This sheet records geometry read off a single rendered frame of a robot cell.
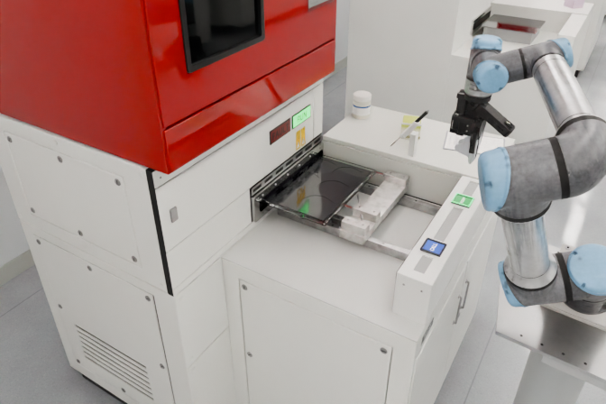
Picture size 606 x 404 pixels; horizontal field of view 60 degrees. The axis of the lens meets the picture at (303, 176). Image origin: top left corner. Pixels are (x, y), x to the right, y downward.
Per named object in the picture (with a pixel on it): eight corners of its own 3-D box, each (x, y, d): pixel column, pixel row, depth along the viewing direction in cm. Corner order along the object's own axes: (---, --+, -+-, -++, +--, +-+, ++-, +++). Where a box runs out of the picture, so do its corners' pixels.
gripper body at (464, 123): (456, 124, 154) (463, 85, 147) (486, 131, 150) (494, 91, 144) (448, 134, 148) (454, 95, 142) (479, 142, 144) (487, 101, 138)
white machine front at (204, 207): (168, 293, 146) (145, 169, 125) (316, 166, 205) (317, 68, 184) (176, 298, 145) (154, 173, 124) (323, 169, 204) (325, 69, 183)
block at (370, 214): (353, 215, 167) (353, 207, 166) (357, 210, 170) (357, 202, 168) (375, 223, 164) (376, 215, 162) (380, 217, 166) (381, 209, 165)
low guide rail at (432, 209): (317, 179, 198) (317, 171, 196) (320, 176, 199) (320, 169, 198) (447, 220, 175) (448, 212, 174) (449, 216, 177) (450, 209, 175)
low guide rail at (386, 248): (277, 215, 178) (277, 206, 176) (280, 211, 179) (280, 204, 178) (417, 266, 156) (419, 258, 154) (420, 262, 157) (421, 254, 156)
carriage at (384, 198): (339, 237, 163) (339, 229, 161) (387, 183, 189) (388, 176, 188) (362, 245, 159) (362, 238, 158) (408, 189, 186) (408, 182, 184)
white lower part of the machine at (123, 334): (73, 379, 219) (17, 219, 176) (203, 266, 279) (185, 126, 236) (204, 467, 188) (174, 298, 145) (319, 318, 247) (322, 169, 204)
